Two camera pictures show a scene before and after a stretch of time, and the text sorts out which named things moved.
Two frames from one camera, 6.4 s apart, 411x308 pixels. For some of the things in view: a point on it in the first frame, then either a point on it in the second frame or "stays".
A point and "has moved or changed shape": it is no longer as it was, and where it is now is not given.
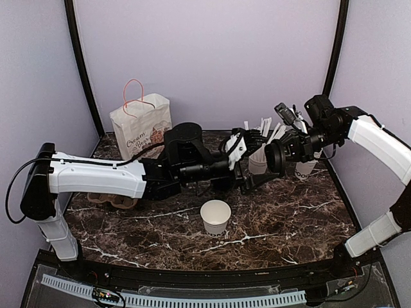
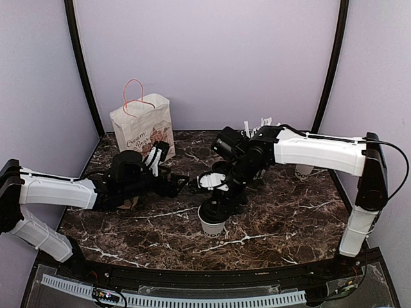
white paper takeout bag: (143, 122) stays
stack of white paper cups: (304, 170) stays
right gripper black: (299, 146) to (227, 198)
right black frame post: (335, 58) stays
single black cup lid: (276, 156) has moved or changed shape
